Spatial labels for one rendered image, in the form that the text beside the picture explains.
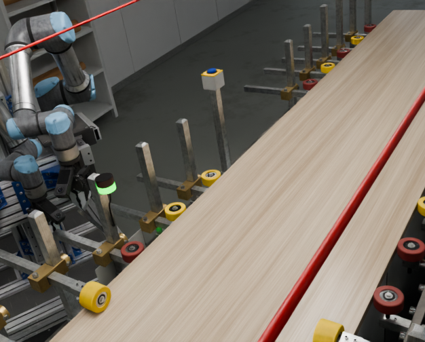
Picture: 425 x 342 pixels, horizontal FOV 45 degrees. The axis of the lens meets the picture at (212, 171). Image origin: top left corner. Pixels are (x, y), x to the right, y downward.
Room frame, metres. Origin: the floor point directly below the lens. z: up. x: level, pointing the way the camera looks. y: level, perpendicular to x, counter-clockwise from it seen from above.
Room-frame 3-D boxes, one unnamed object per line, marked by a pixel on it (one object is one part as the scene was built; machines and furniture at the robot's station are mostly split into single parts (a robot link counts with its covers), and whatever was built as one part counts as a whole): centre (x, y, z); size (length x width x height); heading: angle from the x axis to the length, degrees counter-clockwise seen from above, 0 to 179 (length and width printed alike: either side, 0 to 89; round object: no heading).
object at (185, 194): (1.89, 0.10, 0.81); 0.14 x 0.06 x 0.05; 142
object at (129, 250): (1.39, 0.31, 0.85); 0.08 x 0.08 x 0.11
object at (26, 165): (1.66, 0.66, 1.12); 0.09 x 0.08 x 0.11; 67
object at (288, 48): (2.70, -0.52, 0.88); 0.04 x 0.04 x 0.48; 52
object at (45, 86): (2.21, 0.66, 1.20); 0.13 x 0.12 x 0.14; 95
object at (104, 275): (1.55, 0.40, 0.75); 0.26 x 0.01 x 0.10; 142
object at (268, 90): (2.70, -0.44, 0.83); 0.44 x 0.03 x 0.04; 52
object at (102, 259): (1.49, 0.41, 0.84); 0.14 x 0.06 x 0.05; 142
